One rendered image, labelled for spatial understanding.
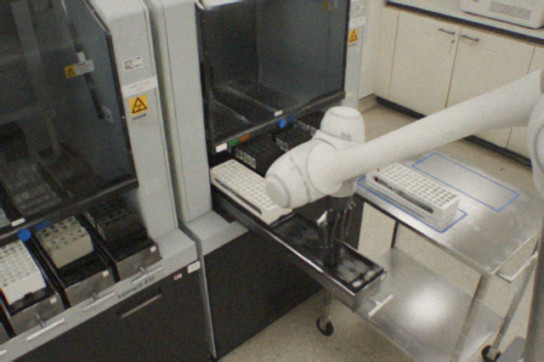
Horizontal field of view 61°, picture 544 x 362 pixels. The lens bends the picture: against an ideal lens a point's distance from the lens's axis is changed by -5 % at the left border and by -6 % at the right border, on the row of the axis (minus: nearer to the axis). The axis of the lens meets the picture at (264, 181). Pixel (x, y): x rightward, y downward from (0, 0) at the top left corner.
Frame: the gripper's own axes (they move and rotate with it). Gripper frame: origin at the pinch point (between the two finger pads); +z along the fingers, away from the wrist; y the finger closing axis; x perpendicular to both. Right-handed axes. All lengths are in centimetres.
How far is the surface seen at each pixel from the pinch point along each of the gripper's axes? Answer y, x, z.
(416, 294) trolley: -54, 1, 56
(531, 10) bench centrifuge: -230, -48, -17
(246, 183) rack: -1.3, -37.8, -2.1
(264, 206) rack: 2.6, -24.7, -2.2
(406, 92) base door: -231, -127, 63
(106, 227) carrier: 43, -45, -4
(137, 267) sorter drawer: 40, -38, 8
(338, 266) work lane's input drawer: -0.1, 2.7, 3.9
